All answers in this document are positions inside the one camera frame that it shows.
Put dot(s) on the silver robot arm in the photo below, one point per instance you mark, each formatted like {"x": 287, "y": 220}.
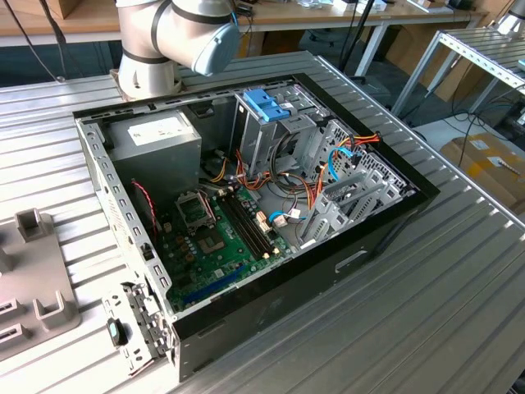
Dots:
{"x": 184, "y": 24}

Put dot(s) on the black RAM slot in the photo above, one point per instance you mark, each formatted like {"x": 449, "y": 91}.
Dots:
{"x": 242, "y": 227}
{"x": 253, "y": 221}

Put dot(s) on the grey metal drive cage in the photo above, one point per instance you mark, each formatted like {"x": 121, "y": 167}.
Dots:
{"x": 256, "y": 139}

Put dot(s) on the CPU socket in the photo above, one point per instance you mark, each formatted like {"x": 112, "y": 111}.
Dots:
{"x": 210, "y": 243}

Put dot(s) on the green motherboard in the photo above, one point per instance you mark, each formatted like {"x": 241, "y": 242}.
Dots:
{"x": 221, "y": 264}

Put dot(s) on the blue plastic drive latch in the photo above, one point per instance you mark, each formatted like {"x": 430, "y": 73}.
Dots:
{"x": 262, "y": 104}

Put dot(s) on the black open PC case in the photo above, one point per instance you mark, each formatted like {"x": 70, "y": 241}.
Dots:
{"x": 287, "y": 295}

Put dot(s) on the blue expansion slot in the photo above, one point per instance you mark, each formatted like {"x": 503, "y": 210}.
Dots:
{"x": 213, "y": 287}

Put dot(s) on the grey power supply unit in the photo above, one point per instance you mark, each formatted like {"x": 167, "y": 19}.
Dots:
{"x": 164, "y": 164}

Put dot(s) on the black case fan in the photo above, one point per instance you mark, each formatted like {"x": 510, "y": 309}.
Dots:
{"x": 141, "y": 213}

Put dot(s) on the black office chair base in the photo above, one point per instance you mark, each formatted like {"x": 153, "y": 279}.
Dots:
{"x": 324, "y": 37}

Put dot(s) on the black tripod stand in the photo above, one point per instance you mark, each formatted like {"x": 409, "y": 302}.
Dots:
{"x": 357, "y": 37}

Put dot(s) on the brown cardboard box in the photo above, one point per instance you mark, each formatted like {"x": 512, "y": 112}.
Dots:
{"x": 484, "y": 164}

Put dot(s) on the grey plastic parts rack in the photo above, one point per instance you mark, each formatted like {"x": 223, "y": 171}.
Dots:
{"x": 37, "y": 262}

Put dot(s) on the long wooden desk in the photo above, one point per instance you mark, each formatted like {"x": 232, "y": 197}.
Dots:
{"x": 90, "y": 22}

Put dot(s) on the metal slat side table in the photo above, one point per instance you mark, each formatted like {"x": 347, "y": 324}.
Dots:
{"x": 471, "y": 45}

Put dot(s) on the brown wooden box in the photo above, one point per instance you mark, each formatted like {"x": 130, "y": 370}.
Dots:
{"x": 82, "y": 8}

